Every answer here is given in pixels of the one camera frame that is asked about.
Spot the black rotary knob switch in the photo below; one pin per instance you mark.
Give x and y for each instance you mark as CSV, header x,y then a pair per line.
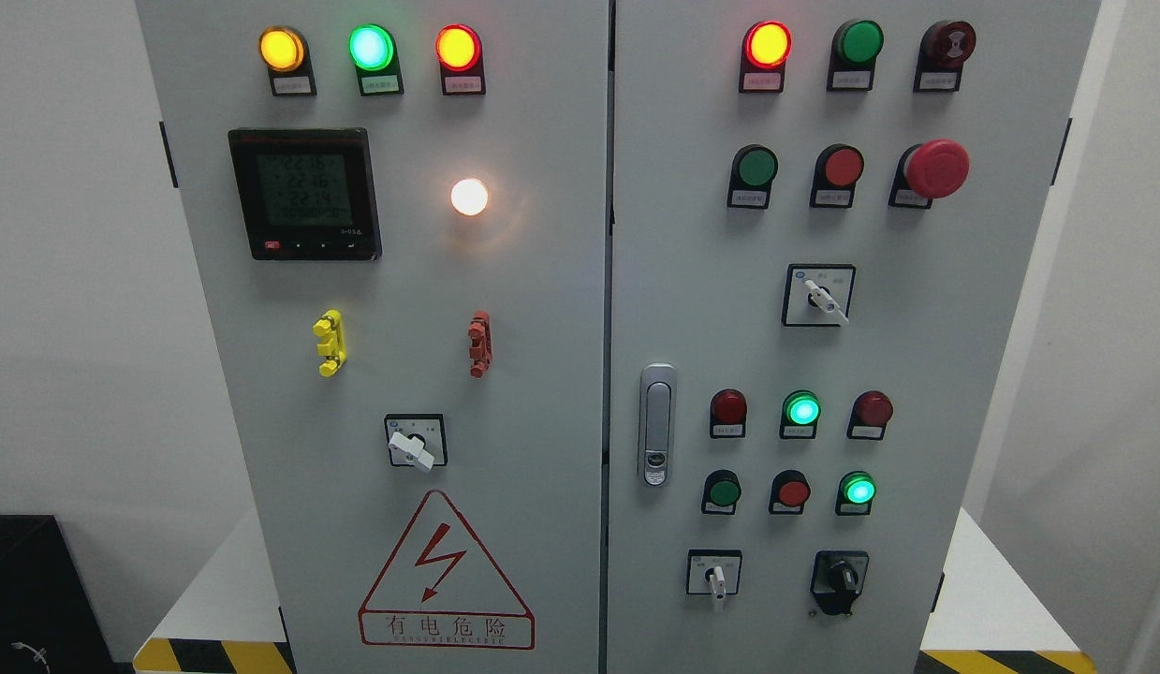
x,y
837,581

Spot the red terminal connector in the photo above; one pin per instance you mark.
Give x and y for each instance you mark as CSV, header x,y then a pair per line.
x,y
480,349

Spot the dark red indicator light left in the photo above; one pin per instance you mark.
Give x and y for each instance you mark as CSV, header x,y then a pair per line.
x,y
728,414

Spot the dark red indicator light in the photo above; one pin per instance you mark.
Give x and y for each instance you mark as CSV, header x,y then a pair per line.
x,y
871,413
728,414

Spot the white glowing indicator lamp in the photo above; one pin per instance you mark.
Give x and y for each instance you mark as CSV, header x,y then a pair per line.
x,y
469,197

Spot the grey left cabinet door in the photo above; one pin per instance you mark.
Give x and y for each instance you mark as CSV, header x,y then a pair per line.
x,y
525,440

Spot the grey cabinet door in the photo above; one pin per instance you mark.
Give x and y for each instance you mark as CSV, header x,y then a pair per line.
x,y
525,440
701,286

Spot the green lit indicator light middle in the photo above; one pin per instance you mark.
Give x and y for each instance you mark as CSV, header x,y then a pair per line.
x,y
799,415

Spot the green push button upper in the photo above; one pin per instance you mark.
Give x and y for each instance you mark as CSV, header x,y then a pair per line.
x,y
754,168

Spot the yellow terminal connector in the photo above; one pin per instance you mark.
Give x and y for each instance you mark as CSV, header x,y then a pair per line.
x,y
329,330

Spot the red push button lower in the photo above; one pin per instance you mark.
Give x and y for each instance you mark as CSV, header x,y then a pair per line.
x,y
789,493

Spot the red push button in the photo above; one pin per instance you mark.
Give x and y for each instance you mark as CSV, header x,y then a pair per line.
x,y
789,493
836,173

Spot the grey right cabinet door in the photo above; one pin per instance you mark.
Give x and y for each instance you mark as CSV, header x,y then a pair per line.
x,y
701,286

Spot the red electrical hazard warning sticker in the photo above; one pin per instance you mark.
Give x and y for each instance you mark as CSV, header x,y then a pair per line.
x,y
441,588

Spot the dark red indicator light right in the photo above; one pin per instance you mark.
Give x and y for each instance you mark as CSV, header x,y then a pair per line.
x,y
871,413

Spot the black digital power meter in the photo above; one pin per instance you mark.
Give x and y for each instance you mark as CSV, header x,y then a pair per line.
x,y
307,193

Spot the red push button upper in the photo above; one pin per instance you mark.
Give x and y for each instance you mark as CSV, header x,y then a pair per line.
x,y
836,173

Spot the red-orange indicator light left door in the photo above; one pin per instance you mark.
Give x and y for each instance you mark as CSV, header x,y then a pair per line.
x,y
461,60

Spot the green lit push button lower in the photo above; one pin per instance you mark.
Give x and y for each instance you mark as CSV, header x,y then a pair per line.
x,y
855,494

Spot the red lit indicator light right door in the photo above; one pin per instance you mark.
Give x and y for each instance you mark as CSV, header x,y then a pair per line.
x,y
765,48

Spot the green lit indicator light top-left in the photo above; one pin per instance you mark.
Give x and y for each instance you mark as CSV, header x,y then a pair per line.
x,y
374,54

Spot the red emergency stop button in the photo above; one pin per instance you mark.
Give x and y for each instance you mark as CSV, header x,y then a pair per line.
x,y
929,171

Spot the green indicator light top right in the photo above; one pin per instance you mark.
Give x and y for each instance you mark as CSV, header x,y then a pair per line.
x,y
853,52

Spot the yellow indicator light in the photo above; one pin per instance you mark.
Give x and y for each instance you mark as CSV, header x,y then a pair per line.
x,y
284,52

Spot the dark red buzzer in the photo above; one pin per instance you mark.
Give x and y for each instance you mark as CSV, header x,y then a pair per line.
x,y
944,48

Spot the black box lower left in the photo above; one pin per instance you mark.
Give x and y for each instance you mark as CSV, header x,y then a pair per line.
x,y
46,623

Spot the silver door latch handle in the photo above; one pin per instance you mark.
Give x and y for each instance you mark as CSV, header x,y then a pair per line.
x,y
656,408

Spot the white selector switch left door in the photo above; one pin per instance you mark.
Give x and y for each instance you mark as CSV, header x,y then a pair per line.
x,y
417,440

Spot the white selector switch upper right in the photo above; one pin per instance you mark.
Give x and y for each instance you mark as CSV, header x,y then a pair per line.
x,y
818,294

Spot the white selector switch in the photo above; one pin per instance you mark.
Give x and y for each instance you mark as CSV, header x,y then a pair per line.
x,y
818,294
715,573

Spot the white selector switch lower right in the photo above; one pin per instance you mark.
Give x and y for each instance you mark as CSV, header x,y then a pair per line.
x,y
715,573

